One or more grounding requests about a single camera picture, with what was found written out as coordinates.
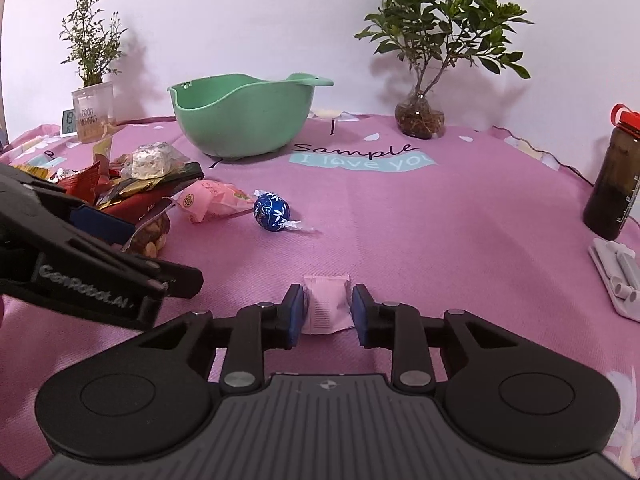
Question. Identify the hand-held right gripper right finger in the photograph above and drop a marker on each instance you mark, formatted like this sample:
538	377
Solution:
360	317

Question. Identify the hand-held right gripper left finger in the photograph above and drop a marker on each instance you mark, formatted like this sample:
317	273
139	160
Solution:
296	316

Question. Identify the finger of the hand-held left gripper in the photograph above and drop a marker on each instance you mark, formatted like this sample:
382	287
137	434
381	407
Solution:
170	277
100	225

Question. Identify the small pink sachet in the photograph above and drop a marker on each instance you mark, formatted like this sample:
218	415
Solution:
325	305

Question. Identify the dark snack packet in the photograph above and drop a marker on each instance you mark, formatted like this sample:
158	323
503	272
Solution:
170	176

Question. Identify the pink snack packet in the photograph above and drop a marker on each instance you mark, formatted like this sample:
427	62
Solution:
215	200

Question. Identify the green plastic bowl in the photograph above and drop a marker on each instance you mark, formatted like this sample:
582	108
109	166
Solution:
240	120

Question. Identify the dark red foil packet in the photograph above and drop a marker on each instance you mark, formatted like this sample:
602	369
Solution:
135	206

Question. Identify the clear packet of nuts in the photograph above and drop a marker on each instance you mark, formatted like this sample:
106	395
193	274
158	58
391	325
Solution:
150	237

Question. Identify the red snack packet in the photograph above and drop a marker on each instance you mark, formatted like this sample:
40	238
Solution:
82	182

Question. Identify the gold and red stick packet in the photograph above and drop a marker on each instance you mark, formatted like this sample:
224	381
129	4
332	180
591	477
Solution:
102	152

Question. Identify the yellow snack packet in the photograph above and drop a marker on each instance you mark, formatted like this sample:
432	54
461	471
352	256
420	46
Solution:
37	170

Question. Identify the clear wrapped rice crisp snack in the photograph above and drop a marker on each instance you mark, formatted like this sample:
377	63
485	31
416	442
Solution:
152	160

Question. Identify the blue wrapped chocolate ball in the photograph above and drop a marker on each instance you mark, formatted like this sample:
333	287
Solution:
270	212

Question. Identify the small digital clock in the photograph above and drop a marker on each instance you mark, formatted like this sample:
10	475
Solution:
69	122

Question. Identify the small plant in clear cup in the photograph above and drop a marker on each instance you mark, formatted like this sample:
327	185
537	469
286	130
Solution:
92	105

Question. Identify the pink printed tablecloth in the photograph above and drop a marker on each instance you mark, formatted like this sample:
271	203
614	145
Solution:
450	220

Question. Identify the white plastic device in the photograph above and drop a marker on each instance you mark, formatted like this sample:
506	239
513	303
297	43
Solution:
617	275

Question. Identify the dark bottle with red cap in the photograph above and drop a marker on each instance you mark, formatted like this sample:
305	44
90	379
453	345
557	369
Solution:
612	185

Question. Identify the leafy plant in glass vase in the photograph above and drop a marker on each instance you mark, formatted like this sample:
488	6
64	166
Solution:
425	35

